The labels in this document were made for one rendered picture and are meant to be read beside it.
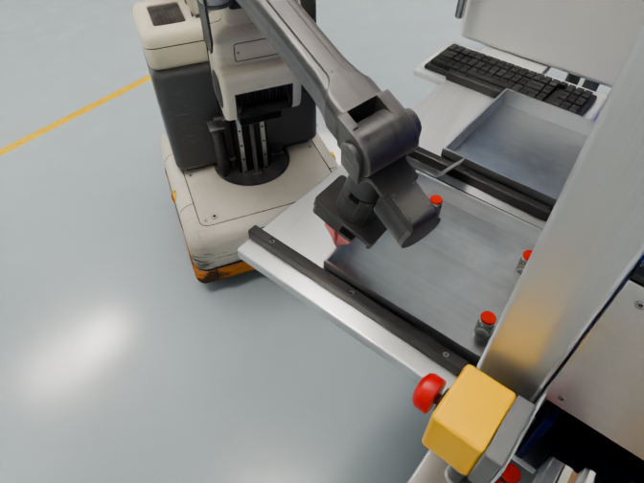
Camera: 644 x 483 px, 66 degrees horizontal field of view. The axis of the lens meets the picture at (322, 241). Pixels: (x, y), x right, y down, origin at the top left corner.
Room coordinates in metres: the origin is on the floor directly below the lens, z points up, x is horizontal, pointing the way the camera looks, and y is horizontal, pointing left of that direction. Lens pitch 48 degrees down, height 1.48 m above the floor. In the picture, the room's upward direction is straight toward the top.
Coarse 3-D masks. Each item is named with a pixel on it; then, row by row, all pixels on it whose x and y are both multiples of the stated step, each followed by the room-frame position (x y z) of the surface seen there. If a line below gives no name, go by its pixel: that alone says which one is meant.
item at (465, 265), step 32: (448, 192) 0.62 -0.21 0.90; (448, 224) 0.57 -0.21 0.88; (480, 224) 0.57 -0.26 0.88; (512, 224) 0.55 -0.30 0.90; (352, 256) 0.50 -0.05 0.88; (384, 256) 0.50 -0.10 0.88; (416, 256) 0.50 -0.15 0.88; (448, 256) 0.50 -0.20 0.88; (480, 256) 0.50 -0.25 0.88; (512, 256) 0.50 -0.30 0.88; (384, 288) 0.44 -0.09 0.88; (416, 288) 0.44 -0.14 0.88; (448, 288) 0.44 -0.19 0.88; (480, 288) 0.44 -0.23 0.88; (512, 288) 0.44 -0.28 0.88; (416, 320) 0.37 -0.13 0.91; (448, 320) 0.38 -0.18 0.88; (480, 352) 0.33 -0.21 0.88
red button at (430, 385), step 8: (432, 376) 0.23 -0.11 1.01; (424, 384) 0.22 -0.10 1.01; (432, 384) 0.22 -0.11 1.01; (440, 384) 0.22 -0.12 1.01; (416, 392) 0.22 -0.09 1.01; (424, 392) 0.22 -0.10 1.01; (432, 392) 0.22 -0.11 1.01; (440, 392) 0.23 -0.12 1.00; (416, 400) 0.21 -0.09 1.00; (424, 400) 0.21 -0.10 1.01; (432, 400) 0.21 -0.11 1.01; (424, 408) 0.21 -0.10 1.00
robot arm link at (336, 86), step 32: (256, 0) 0.62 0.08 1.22; (288, 0) 0.62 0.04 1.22; (288, 32) 0.57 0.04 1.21; (320, 32) 0.57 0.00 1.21; (288, 64) 0.57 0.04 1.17; (320, 64) 0.52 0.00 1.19; (352, 64) 0.53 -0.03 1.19; (320, 96) 0.50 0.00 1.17; (352, 96) 0.48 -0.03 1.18; (384, 96) 0.48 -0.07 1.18; (352, 128) 0.44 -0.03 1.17; (384, 128) 0.44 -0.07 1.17; (416, 128) 0.45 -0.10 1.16; (384, 160) 0.42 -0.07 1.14
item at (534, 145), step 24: (504, 96) 0.92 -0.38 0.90; (528, 96) 0.90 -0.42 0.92; (480, 120) 0.84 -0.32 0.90; (504, 120) 0.86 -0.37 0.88; (528, 120) 0.86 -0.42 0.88; (552, 120) 0.86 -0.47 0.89; (576, 120) 0.83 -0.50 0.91; (456, 144) 0.77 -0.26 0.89; (480, 144) 0.79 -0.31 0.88; (504, 144) 0.79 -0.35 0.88; (528, 144) 0.79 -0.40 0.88; (552, 144) 0.79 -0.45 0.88; (576, 144) 0.79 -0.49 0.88; (480, 168) 0.68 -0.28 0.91; (504, 168) 0.71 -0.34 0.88; (528, 168) 0.71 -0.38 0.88; (552, 168) 0.71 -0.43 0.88; (528, 192) 0.62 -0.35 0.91; (552, 192) 0.65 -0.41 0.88
